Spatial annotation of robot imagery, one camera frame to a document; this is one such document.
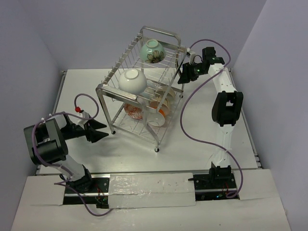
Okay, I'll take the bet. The aluminium table edge rail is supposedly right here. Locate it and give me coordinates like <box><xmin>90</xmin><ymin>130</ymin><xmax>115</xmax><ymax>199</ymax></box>
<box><xmin>35</xmin><ymin>70</ymin><xmax>67</xmax><ymax>176</ymax></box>

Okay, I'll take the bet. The steel two-tier dish rack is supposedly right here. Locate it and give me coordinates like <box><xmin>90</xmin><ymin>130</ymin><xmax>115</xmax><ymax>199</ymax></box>
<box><xmin>96</xmin><ymin>26</ymin><xmax>186</xmax><ymax>152</ymax></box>

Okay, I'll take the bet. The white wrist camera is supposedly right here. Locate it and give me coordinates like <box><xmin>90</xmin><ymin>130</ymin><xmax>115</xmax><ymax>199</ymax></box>
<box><xmin>75</xmin><ymin>106</ymin><xmax>91</xmax><ymax>127</ymax></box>
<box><xmin>186</xmin><ymin>48</ymin><xmax>197</xmax><ymax>64</ymax></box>

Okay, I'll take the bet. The white bowl beige outside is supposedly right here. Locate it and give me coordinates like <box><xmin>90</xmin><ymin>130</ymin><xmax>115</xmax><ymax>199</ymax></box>
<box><xmin>157</xmin><ymin>86</ymin><xmax>176</xmax><ymax>103</ymax></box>

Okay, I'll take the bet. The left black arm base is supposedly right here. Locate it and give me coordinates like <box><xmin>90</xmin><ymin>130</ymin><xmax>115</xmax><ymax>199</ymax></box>
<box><xmin>63</xmin><ymin>177</ymin><xmax>110</xmax><ymax>209</ymax></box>

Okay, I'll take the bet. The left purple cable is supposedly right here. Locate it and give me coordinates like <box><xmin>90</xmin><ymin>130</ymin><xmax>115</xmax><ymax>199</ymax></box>
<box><xmin>31</xmin><ymin>94</ymin><xmax>114</xmax><ymax>215</ymax></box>

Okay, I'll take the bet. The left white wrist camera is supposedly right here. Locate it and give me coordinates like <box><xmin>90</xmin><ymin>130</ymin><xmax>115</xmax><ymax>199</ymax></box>
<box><xmin>75</xmin><ymin>106</ymin><xmax>91</xmax><ymax>127</ymax></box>

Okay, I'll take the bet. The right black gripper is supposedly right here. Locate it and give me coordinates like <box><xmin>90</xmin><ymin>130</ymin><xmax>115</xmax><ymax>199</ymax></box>
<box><xmin>178</xmin><ymin>62</ymin><xmax>207</xmax><ymax>84</ymax></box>

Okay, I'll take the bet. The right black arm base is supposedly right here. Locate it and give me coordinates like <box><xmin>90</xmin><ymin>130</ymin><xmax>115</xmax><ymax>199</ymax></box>
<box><xmin>188</xmin><ymin>166</ymin><xmax>238</xmax><ymax>201</ymax></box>

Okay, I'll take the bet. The white bowl pink rim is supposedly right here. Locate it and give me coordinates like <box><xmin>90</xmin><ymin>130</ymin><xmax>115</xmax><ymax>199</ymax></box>
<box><xmin>147</xmin><ymin>107</ymin><xmax>166</xmax><ymax>127</ymax></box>

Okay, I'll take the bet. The pale green bowl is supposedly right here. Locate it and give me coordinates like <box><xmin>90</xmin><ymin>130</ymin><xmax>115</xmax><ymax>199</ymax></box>
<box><xmin>140</xmin><ymin>39</ymin><xmax>166</xmax><ymax>64</ymax></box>

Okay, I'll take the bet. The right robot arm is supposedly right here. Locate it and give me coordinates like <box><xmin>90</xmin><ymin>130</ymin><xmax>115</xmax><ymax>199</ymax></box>
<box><xmin>178</xmin><ymin>47</ymin><xmax>244</xmax><ymax>188</ymax></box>

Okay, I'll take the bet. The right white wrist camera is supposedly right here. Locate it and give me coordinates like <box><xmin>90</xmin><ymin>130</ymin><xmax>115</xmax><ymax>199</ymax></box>
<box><xmin>186</xmin><ymin>48</ymin><xmax>197</xmax><ymax>64</ymax></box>

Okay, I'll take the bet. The red patterned bowl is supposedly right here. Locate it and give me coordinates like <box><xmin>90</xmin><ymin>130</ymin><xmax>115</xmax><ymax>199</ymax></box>
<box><xmin>123</xmin><ymin>103</ymin><xmax>143</xmax><ymax>120</ymax></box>

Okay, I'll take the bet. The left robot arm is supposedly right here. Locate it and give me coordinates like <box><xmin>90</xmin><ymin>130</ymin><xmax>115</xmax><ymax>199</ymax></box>
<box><xmin>24</xmin><ymin>111</ymin><xmax>108</xmax><ymax>193</ymax></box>

